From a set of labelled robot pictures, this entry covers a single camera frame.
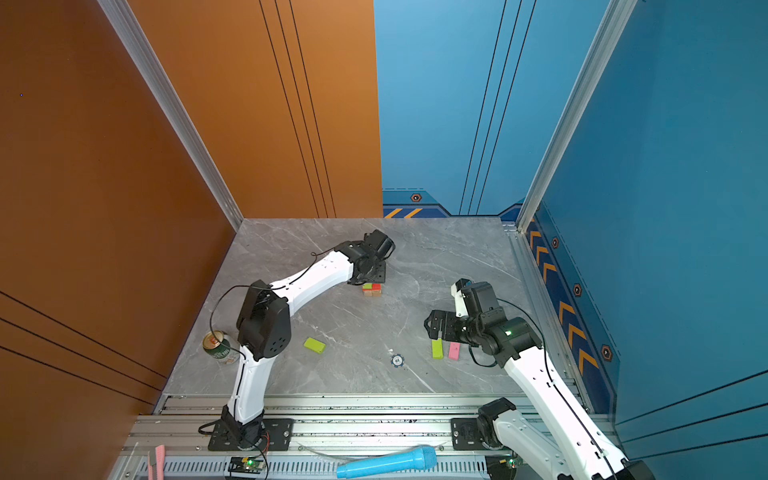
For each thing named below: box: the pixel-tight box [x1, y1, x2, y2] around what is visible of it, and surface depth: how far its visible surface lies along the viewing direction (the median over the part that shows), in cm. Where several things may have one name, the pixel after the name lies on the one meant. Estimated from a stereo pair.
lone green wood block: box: [303, 337, 327, 354], surface depth 89 cm
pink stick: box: [147, 444, 165, 480], surface depth 71 cm
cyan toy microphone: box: [336, 446, 437, 479], surface depth 69 cm
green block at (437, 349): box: [431, 338, 444, 359], surface depth 88 cm
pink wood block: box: [448, 342, 461, 361], surface depth 87 cm
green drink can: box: [202, 330, 240, 365], surface depth 81 cm
